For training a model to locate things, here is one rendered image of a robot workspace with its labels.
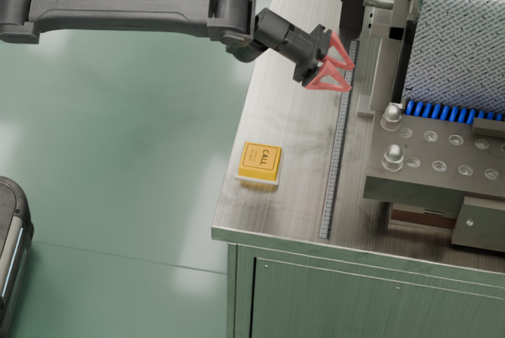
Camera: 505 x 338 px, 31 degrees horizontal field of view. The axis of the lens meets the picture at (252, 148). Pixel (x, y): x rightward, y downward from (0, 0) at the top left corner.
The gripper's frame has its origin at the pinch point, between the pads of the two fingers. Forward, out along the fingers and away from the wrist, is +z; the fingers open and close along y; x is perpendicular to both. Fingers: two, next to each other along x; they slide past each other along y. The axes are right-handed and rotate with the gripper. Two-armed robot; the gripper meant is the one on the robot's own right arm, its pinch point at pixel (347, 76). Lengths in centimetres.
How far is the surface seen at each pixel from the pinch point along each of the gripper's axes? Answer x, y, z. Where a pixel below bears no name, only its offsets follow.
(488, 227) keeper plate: 5.9, 22.0, 28.3
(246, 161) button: -20.0, 11.7, -6.7
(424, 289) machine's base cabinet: -11.8, 25.6, 29.3
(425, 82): 8.3, 0.3, 11.2
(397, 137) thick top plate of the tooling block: 2.3, 9.9, 10.6
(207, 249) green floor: -109, -34, 25
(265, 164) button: -18.2, 11.7, -3.7
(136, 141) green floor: -125, -71, -2
